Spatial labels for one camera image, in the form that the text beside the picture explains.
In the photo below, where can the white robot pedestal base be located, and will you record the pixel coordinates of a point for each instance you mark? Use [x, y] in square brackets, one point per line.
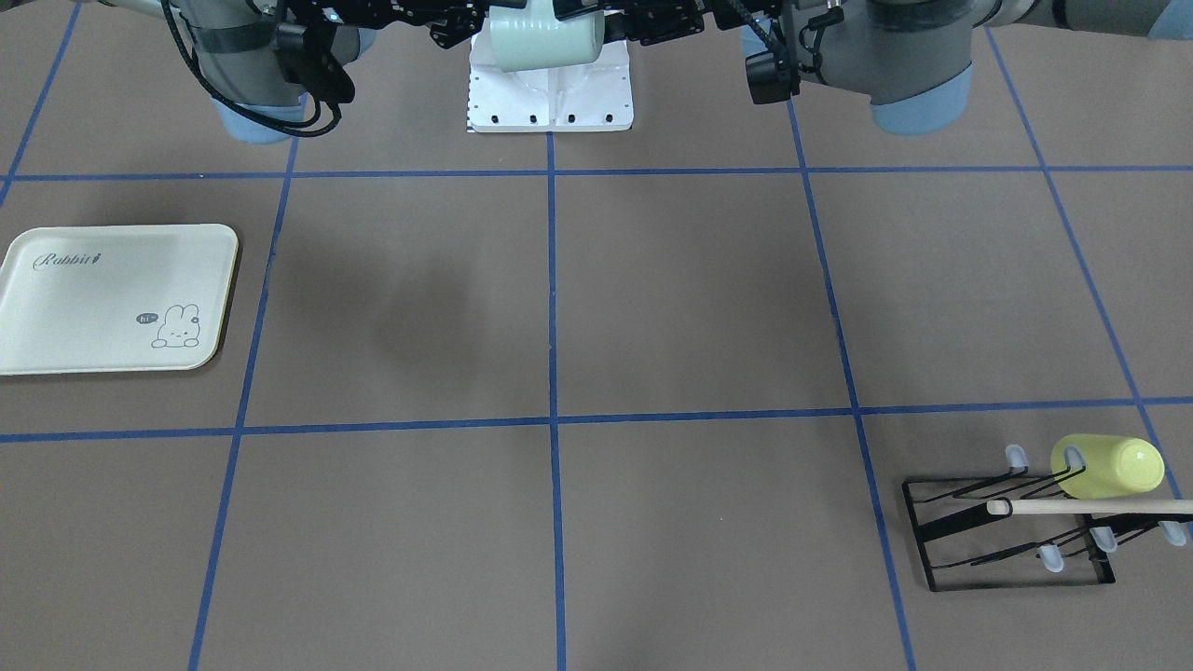
[588, 98]

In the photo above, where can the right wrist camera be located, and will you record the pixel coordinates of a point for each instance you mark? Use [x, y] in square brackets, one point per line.
[306, 58]

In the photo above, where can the cream rabbit tray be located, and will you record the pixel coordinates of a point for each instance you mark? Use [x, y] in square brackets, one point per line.
[115, 299]

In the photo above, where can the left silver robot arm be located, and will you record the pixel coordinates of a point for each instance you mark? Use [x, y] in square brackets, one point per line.
[912, 59]

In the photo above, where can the pale green cup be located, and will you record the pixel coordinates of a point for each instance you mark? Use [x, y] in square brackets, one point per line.
[531, 38]

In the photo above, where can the yellow cup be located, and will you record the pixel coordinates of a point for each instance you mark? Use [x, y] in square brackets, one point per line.
[1102, 467]

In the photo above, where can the black wire cup rack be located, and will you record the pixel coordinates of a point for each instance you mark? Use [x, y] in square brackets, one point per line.
[1021, 530]

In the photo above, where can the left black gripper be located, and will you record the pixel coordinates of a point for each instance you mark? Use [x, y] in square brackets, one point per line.
[673, 19]

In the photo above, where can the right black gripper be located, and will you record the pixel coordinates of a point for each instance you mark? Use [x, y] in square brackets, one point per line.
[403, 16]

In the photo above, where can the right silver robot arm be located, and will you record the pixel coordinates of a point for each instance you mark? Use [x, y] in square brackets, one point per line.
[276, 70]

